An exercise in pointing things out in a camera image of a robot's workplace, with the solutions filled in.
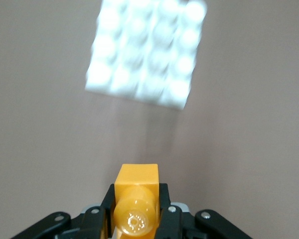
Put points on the white studded base plate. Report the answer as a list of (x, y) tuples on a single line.
[(144, 52)]

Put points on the yellow two-stud block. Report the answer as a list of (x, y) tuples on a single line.
[(137, 189)]

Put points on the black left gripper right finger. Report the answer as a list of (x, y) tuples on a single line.
[(174, 219)]

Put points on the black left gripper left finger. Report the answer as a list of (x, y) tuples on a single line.
[(94, 219)]

